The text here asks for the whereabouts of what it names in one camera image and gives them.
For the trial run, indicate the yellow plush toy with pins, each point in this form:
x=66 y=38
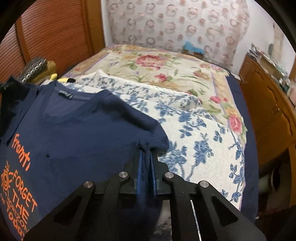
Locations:
x=51 y=75

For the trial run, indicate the pink circle patterned curtain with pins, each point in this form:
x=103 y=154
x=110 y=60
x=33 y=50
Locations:
x=216 y=27

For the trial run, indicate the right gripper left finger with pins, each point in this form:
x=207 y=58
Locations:
x=96 y=211

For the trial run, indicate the wooden sideboard cabinet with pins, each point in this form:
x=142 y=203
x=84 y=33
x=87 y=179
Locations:
x=273 y=120

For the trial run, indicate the blue item on box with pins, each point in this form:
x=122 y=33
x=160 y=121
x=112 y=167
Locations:
x=188 y=46

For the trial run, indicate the red-brown louvered wardrobe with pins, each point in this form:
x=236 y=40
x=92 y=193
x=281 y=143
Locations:
x=66 y=32

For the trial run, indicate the blue floral white blanket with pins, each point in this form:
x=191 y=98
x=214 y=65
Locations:
x=204 y=143

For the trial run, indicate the floral pink bedspread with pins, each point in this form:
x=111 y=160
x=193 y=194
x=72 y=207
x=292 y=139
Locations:
x=175 y=71

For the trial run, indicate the dark circle patterned folded cloth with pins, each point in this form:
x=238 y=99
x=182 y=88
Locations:
x=34 y=71

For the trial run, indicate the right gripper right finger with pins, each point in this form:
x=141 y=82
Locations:
x=198 y=210

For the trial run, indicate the navy printed t-shirt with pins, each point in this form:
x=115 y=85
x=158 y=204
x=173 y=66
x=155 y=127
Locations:
x=53 y=139

